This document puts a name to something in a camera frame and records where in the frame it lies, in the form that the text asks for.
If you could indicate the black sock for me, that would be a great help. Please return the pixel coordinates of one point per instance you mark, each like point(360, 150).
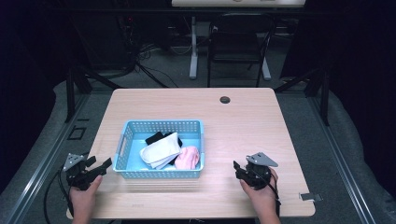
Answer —
point(155, 137)

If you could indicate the person's left hand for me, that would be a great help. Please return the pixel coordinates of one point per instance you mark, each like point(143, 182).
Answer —
point(83, 196)

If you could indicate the light blue plastic basket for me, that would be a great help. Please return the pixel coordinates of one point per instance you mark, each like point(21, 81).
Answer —
point(159, 149)

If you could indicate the white sock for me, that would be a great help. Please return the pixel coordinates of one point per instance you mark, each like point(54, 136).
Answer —
point(162, 151)

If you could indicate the grey metal bracket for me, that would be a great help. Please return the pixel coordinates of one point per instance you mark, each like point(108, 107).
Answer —
point(310, 196)

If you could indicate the pink sock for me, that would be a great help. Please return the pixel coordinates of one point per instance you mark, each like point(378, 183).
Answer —
point(187, 158)

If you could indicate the black metal stand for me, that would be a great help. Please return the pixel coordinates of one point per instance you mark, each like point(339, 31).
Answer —
point(81, 84)
point(311, 87)

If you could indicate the person's right hand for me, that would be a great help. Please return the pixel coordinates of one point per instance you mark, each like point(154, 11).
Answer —
point(262, 196)

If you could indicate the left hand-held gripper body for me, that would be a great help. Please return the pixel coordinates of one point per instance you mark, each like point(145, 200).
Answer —
point(76, 174)

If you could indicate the black folding chair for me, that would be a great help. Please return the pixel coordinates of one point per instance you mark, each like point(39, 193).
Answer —
point(238, 43)

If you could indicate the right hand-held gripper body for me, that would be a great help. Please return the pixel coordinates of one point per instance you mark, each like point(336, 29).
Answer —
point(257, 171)

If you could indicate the white desk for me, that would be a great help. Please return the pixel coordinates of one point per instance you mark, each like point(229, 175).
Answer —
point(236, 18)

